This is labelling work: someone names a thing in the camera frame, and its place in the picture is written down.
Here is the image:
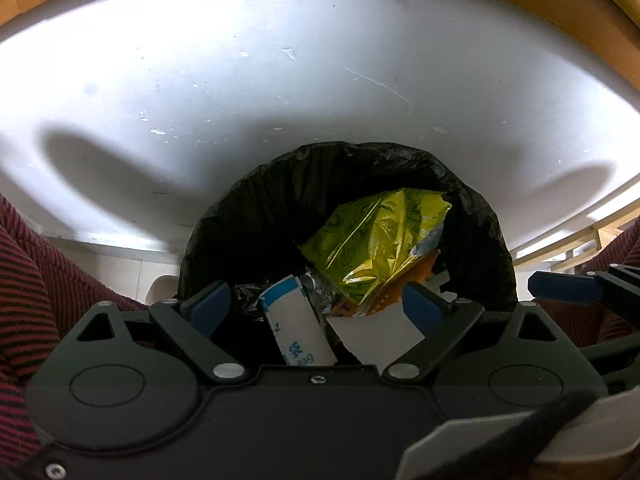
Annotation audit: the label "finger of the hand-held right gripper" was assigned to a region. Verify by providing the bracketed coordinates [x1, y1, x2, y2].
[576, 331, 640, 377]
[528, 263, 640, 322]

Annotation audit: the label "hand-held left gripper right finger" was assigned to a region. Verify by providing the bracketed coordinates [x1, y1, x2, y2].
[382, 282, 564, 384]

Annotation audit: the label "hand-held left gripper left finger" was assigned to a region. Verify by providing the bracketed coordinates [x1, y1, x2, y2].
[76, 281, 247, 384]

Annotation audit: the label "orange cardboard snack box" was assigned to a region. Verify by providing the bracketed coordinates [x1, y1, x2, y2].
[340, 251, 442, 319]

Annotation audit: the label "yellow-green snack bag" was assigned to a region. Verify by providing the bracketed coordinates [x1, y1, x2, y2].
[299, 188, 454, 307]

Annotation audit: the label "trash bin with black liner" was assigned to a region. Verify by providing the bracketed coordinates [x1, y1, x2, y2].
[176, 140, 519, 367]

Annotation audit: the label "wooden slat rack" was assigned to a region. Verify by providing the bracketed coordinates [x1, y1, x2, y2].
[510, 186, 640, 274]

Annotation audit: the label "white paper sheet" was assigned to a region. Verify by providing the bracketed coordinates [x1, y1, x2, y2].
[325, 301, 427, 369]

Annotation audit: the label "white blue packet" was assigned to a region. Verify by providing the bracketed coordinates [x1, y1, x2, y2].
[256, 274, 339, 368]

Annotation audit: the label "person's red striped pants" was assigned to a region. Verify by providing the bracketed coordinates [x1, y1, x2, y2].
[0, 194, 640, 467]

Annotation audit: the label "white curved plastic panel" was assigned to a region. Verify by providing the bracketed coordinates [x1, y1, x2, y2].
[0, 0, 640, 273]

